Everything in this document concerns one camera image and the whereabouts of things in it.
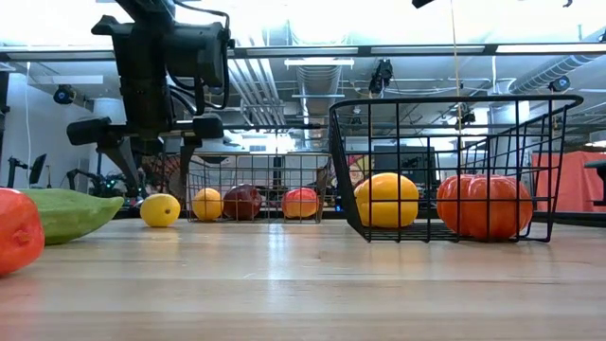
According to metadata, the black ceiling device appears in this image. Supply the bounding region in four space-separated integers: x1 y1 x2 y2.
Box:
368 59 394 96

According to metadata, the dark red apple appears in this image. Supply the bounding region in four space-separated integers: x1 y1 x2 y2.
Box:
222 183 263 222

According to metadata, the black ceiling spotlight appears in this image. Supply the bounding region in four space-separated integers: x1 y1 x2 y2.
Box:
548 75 572 94
52 83 76 105

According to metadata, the green cucumber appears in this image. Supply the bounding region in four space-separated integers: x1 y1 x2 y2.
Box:
18 188 125 246

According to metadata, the yellow lemon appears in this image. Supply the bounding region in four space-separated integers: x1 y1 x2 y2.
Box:
139 192 182 228

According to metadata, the black monitor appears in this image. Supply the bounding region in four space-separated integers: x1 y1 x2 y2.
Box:
373 145 437 186
27 153 48 187

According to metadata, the orange carrot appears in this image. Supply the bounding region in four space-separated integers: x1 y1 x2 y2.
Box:
0 187 46 278

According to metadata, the wire mesh basket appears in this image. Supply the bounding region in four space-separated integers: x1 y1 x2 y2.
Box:
108 207 606 226

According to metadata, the orange partition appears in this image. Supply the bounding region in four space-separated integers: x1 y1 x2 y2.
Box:
532 150 606 213

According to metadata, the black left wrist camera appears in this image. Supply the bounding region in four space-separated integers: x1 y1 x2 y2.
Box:
165 21 232 90

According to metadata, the silver ventilation duct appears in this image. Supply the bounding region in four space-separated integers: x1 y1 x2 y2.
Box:
295 63 343 148

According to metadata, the orange-red round fruit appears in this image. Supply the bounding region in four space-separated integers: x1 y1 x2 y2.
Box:
280 187 321 220

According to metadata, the silver wire basket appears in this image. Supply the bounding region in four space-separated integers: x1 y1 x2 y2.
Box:
186 152 332 224

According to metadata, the black side table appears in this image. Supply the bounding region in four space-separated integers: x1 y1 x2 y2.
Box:
584 159 606 207

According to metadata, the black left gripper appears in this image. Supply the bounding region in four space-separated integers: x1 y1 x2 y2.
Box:
65 13 225 198

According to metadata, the orange pumpkin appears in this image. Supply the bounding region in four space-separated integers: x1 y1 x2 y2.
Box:
435 173 535 241

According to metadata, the yellow bell pepper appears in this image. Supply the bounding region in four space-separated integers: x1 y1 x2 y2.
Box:
353 171 420 229

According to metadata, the orange citrus fruit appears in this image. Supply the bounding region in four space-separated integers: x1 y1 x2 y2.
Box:
191 187 223 223

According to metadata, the black wire basket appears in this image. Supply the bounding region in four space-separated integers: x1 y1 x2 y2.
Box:
329 94 584 243

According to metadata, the black overhead rig beam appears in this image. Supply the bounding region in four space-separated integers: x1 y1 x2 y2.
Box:
0 43 606 63

